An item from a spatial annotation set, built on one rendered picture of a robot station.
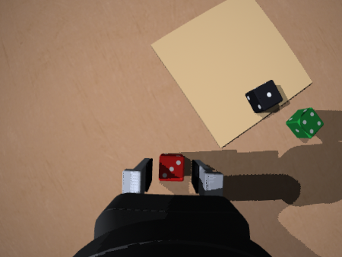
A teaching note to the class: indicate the dark green die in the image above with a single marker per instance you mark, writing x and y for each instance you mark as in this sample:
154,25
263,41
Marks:
304,123

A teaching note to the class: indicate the red die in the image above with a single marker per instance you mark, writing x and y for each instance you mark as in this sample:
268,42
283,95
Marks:
171,167

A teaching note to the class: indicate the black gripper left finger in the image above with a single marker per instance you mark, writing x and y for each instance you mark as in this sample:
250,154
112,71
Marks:
138,180

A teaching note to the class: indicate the black die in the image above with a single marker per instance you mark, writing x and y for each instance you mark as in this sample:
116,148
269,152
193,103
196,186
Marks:
264,97

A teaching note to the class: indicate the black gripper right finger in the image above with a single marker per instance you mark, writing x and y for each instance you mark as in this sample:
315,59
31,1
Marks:
205,181

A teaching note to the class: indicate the tan flat mat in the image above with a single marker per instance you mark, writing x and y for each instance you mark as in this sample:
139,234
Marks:
222,54

